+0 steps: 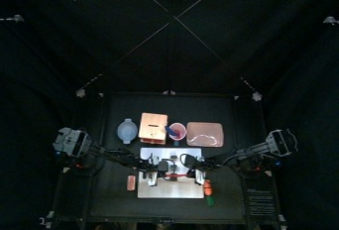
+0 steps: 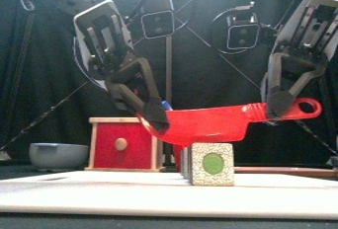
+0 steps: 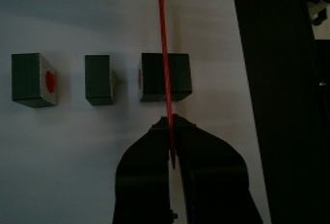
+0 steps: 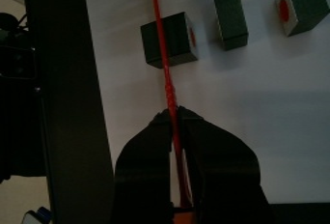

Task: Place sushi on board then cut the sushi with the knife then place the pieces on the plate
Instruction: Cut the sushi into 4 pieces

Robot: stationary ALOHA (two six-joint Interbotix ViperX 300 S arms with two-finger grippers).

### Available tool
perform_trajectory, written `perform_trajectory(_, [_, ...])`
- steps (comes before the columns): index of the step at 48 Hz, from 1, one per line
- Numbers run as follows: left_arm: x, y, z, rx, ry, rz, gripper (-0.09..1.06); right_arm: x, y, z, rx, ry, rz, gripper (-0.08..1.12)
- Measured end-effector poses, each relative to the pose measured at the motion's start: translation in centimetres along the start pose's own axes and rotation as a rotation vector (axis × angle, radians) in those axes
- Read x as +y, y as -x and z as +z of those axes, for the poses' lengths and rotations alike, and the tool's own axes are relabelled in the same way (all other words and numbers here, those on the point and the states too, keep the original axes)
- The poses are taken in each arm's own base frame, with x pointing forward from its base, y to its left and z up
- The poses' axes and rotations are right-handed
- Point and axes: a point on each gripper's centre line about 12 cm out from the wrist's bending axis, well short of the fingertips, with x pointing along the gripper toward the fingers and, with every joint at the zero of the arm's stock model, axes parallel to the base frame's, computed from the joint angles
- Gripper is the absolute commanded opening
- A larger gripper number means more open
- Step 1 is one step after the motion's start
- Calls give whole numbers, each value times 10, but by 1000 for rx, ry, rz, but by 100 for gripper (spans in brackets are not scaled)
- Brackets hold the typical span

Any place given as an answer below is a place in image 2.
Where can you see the small blue item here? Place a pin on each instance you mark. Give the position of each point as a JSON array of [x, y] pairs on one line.
[[166, 105]]

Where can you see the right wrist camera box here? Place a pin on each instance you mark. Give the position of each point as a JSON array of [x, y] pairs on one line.
[[244, 35]]

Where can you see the red plastic toy knife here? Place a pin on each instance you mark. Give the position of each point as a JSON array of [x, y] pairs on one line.
[[206, 124]]

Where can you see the white cutting board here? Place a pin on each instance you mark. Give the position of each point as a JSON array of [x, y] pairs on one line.
[[133, 193]]

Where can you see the black backdrop cloth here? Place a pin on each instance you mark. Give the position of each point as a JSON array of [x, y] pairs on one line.
[[206, 81]]

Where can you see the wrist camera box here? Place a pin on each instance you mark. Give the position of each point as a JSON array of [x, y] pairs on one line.
[[244, 35], [158, 20]]

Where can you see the brown wooden plate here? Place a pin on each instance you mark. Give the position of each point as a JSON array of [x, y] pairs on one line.
[[291, 171]]

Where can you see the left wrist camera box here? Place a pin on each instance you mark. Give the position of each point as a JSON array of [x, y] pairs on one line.
[[158, 20]]

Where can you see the red wooden drawer box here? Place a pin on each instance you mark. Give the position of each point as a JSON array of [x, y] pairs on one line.
[[121, 144]]

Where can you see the vertical metal frame pole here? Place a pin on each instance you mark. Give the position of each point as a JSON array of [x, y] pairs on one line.
[[169, 75]]

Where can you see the grey bowl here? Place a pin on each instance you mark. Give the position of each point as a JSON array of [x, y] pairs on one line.
[[57, 156]]

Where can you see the toy sushi piece green centre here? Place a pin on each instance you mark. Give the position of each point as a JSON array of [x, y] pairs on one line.
[[213, 164]]

